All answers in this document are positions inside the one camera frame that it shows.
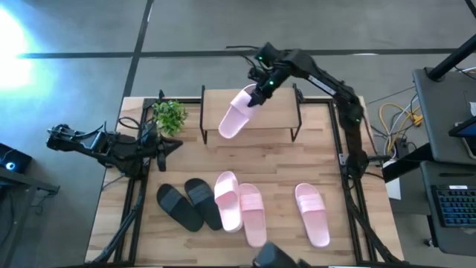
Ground black exterior camera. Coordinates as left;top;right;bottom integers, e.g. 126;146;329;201
252;241;303;268

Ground grey desk panel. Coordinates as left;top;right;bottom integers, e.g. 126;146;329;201
419;160;476;258

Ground white box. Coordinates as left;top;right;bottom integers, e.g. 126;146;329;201
382;159;402;201

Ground black metal pole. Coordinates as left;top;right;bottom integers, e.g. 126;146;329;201
426;33;476;81

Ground black box with blue light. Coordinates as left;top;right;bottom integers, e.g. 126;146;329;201
0;143;33;174

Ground green plant in white pot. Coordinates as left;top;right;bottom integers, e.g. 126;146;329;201
151;99;190;138

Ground yellow cable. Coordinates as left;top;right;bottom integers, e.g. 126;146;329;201
378;102;424;153

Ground white cable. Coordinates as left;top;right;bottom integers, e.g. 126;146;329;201
386;106;418;154

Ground black keyboard blue backlight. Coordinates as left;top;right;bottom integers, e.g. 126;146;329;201
431;184;476;228

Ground black aluminium table frame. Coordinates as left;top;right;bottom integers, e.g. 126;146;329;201
89;89;402;266

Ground thin grey cable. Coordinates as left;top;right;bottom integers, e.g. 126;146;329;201
367;86;416;106

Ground pale pink slide sandal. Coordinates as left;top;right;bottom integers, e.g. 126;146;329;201
217;83;261;140
294;182;331;249
238;182;268;249
213;170;243;234

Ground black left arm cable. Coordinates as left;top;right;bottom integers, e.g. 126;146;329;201
118;116;144;131

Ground wooden shelf black metal legs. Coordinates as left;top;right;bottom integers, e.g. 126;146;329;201
199;84;304;145

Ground black desk support beam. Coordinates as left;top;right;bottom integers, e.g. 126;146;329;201
382;143;436;183

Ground black side stand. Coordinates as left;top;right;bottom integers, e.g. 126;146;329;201
0;167;60;268

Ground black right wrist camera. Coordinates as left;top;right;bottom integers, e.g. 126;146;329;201
247;66;268;85

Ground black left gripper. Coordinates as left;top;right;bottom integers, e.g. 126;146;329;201
147;128;184;172

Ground black power strip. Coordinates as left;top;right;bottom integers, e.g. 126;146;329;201
392;136;410;159

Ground black tablet blue screen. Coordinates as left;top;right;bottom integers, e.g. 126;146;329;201
448;115;476;159

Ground black slide sandal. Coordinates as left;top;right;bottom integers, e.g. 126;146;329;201
184;177;224;232
155;183;205;233

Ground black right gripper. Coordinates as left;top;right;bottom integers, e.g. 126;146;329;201
247;68;289;109

